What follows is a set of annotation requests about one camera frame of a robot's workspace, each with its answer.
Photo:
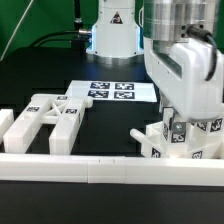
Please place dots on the black pole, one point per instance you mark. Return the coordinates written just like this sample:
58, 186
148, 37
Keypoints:
77, 15

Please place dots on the white chair seat block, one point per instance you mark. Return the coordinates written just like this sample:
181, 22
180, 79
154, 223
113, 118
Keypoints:
151, 145

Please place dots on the white marker base sheet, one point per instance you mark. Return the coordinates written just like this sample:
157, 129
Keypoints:
113, 91

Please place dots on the white U-shaped fence frame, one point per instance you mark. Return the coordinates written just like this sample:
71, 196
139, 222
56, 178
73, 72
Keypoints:
112, 170

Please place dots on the white chair back frame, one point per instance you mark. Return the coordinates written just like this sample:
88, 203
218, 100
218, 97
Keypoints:
65, 113

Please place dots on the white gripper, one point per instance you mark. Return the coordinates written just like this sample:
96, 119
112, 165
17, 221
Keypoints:
194, 98

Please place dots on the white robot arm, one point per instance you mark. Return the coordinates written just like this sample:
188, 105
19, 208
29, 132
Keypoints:
176, 40

